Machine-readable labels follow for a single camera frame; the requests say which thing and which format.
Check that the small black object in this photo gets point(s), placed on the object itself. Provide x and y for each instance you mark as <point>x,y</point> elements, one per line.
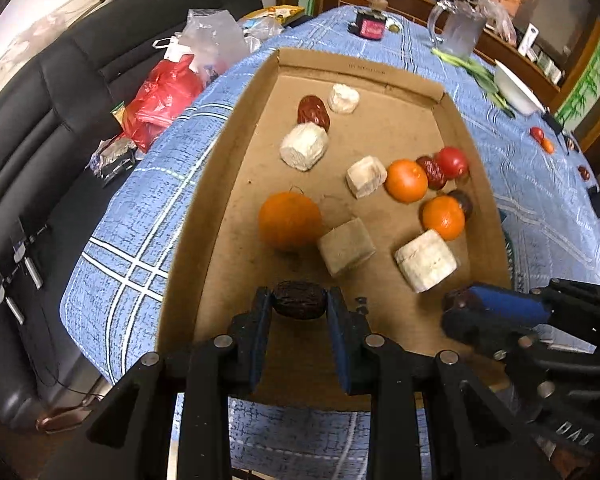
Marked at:
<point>551,120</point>

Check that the white bowl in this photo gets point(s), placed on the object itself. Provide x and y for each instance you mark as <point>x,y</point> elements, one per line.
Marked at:
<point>517,90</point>

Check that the black device with silver clips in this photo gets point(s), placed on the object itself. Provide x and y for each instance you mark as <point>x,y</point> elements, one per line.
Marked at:
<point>17,265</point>

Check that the yellow flat box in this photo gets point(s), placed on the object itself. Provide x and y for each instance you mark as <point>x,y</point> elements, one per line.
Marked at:
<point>275,11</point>

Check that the glass pitcher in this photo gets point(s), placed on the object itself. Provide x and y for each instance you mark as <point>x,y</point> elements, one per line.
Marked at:
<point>460,30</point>

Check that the beige cut block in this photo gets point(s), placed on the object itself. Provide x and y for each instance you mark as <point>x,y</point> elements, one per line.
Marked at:
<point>346,247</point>

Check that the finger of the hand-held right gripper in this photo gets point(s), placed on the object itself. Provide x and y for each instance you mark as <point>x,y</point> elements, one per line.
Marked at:
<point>505,302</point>
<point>480,330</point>

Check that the large orange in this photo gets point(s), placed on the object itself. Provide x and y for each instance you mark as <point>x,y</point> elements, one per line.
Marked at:
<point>290,220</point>

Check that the white cut block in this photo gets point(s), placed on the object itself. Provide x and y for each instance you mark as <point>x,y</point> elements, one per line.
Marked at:
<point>425,260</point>
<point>366,176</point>
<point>343,98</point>
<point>304,146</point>

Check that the dark jar with red label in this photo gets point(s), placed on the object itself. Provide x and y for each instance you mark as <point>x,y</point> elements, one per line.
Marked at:
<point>370,27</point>

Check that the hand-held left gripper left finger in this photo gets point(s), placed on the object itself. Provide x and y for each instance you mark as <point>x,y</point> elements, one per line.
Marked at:
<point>260,342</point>

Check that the large clear plastic bag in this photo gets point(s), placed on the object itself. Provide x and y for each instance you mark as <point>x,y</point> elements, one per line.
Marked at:
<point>215,35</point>

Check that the small green yellow packet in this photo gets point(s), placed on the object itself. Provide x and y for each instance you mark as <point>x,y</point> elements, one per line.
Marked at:
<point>118,112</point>

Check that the small orange tangerine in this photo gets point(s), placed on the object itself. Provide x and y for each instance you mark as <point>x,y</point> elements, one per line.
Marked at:
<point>442,217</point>
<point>406,181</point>

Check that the small black device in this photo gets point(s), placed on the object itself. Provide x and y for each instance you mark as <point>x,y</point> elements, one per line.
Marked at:
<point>599,202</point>

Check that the tiny orange kumquat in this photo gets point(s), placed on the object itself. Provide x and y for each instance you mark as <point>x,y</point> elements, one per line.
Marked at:
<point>547,145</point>

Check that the black leather sofa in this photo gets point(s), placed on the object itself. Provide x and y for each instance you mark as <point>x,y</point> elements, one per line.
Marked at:
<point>55,110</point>

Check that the small clear plastic bag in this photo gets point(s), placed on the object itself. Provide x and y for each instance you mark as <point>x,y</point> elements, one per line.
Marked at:
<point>502,25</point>

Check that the small red tomato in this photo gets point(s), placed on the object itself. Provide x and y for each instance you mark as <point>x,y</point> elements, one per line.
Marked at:
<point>536,133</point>
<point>454,161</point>

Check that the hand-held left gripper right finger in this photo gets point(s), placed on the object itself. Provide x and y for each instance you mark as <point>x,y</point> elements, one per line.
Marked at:
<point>340,342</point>

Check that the blue plaid tablecloth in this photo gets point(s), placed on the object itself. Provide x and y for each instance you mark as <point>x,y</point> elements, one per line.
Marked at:
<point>145,200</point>

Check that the dark red date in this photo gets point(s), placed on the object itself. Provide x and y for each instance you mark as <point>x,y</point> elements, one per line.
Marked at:
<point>457,300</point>
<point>572,145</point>
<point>585,173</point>
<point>464,203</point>

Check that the green vegetable stalks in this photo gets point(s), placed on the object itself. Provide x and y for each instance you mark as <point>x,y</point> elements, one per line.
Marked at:
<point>472,67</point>

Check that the brown cardboard box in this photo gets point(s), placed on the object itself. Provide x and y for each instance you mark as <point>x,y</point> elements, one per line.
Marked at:
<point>380,125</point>

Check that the clear wrapped package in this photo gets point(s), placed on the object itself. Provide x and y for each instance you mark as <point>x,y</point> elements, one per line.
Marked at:
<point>110,157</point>

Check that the large red date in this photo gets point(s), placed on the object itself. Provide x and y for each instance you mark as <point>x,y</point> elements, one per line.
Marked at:
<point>314,111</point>

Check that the red plastic bag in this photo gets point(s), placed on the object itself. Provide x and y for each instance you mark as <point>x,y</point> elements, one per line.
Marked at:
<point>165,95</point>

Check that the dark brown walnut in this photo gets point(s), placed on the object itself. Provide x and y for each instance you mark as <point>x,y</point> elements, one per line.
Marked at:
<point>299,300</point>

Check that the wrinkled red date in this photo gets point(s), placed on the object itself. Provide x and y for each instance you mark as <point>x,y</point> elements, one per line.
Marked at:
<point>431,173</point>

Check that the crumpled clear wrappers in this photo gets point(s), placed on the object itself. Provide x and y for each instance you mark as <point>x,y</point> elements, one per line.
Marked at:
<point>265,30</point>

